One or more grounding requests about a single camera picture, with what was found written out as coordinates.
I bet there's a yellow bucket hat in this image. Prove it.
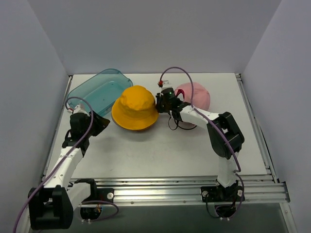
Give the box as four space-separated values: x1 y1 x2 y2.
111 85 159 131

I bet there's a light pink baseball cap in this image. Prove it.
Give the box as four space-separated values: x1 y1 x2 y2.
173 82 211 128

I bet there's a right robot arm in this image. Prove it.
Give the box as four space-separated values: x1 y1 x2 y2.
156 87 244 200

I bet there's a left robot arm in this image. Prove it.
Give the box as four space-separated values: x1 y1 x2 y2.
28 111 110 230

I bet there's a teal plastic basin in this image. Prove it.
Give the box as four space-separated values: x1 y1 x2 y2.
68 68 133 117

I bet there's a wooden mushroom hat stand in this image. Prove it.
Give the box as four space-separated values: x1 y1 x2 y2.
133 129 148 133

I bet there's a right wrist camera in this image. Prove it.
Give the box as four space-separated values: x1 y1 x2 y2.
158 80 173 91

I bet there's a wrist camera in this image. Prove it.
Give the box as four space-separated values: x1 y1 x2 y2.
67 104 89 116
158 80 173 91

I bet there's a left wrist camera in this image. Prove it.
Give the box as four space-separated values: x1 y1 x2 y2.
67 104 89 116

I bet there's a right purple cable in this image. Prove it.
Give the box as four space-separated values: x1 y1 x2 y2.
159 67 243 214

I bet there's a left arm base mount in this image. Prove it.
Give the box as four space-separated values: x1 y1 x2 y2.
82 187 115 204

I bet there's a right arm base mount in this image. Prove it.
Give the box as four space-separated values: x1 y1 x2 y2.
200 185 245 202

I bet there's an aluminium frame rail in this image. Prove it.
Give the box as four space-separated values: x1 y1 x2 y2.
26 177 290 209

